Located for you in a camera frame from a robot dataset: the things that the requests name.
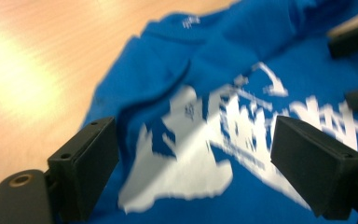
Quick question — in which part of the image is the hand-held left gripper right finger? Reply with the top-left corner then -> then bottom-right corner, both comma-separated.
269,115 -> 358,220

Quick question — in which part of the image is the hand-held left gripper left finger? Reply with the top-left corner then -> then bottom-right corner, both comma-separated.
47,117 -> 120,222

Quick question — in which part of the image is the blue printed t-shirt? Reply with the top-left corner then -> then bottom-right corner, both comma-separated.
80,0 -> 358,224

